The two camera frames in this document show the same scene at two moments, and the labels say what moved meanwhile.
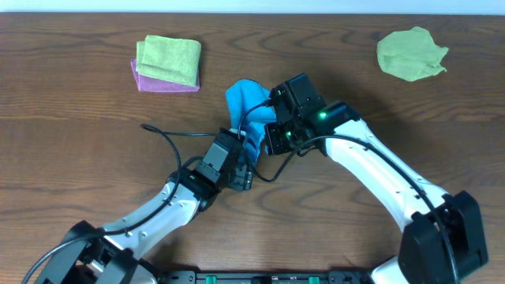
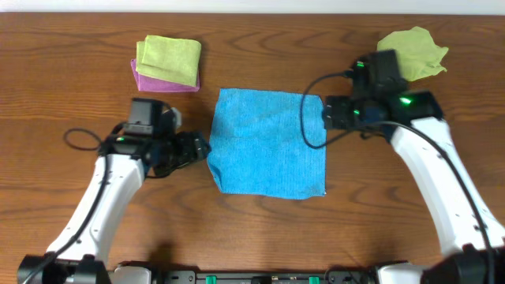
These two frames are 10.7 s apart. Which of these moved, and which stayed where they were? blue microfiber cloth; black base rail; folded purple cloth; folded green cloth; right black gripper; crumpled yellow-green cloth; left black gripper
Moved: blue microfiber cloth; right black gripper; left black gripper
Stayed: folded green cloth; crumpled yellow-green cloth; black base rail; folded purple cloth
